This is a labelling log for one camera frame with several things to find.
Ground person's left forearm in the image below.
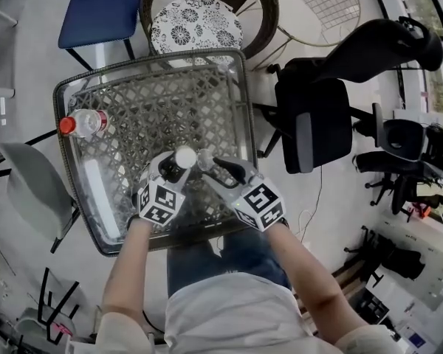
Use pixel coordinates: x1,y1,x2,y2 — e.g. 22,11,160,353
101,215,159,319

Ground glass-topped wicker table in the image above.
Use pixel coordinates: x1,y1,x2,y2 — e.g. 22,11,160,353
53,48,259,257

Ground white round cushion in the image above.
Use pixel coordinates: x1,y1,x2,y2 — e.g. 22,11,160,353
269,0,322,42

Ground black-framed window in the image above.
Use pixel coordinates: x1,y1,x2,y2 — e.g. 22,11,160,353
394,0,443,116

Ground person's white shirt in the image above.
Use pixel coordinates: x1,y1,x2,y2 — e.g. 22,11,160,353
95,271,405,354

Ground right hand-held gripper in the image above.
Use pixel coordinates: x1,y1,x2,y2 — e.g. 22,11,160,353
201,156,288,232

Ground white bottle cap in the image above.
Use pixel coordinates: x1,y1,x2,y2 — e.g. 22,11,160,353
174,145,198,170

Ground dark wicker chair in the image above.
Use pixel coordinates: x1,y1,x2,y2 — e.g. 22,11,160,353
139,0,281,61

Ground person's blue jeans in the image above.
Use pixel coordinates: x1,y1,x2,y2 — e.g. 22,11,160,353
165,229,293,299

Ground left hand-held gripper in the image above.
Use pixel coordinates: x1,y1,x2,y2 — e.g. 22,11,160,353
134,150,196,229

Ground red-capped water bottle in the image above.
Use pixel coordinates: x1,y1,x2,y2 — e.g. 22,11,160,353
58,108,111,139

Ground thin floor cable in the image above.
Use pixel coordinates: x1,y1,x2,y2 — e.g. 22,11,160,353
298,167,324,243

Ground floral patterned cushion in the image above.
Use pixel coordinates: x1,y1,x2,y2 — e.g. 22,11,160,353
150,0,244,57

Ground black bag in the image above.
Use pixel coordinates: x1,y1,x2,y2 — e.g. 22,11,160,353
374,234,426,280

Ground black office chair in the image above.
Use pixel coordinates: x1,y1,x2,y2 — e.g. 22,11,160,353
260,16,443,176
354,103,443,217

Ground gray chair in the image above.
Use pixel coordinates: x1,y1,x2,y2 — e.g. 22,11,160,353
16,267,81,346
0,141,81,254

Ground gold wire chair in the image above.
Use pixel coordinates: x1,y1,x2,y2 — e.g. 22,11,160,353
250,0,362,72

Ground blue chair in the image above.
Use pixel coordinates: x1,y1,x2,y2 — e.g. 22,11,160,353
58,0,145,72

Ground person's right forearm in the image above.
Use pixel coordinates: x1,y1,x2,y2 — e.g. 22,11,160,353
265,221,368,342

